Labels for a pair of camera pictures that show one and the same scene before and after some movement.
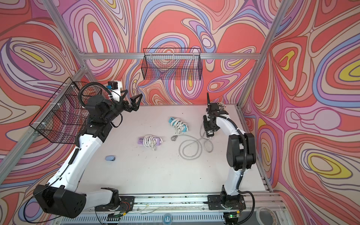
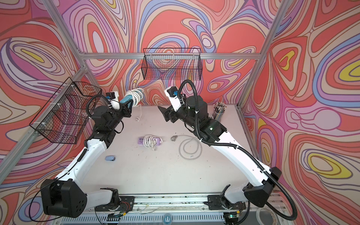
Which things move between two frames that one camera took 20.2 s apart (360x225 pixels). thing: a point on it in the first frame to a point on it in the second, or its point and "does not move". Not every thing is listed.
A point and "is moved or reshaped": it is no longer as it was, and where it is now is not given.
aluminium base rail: [260, 209] does not move
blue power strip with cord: [179, 125] is moved or reshaped
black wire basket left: [64, 116] does not move
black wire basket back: [174, 63] does not move
